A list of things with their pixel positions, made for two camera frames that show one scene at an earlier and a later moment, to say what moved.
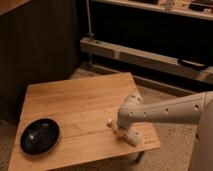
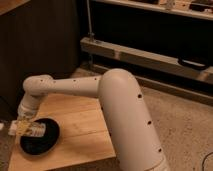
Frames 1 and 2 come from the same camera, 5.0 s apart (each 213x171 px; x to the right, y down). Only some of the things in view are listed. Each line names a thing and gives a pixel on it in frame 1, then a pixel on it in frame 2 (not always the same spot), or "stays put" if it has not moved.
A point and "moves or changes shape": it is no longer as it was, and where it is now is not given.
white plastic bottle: [123, 132] moves or changes shape
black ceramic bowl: [39, 137] stays put
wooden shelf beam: [147, 58] stays put
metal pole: [91, 34] stays put
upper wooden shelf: [194, 8] stays put
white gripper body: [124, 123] → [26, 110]
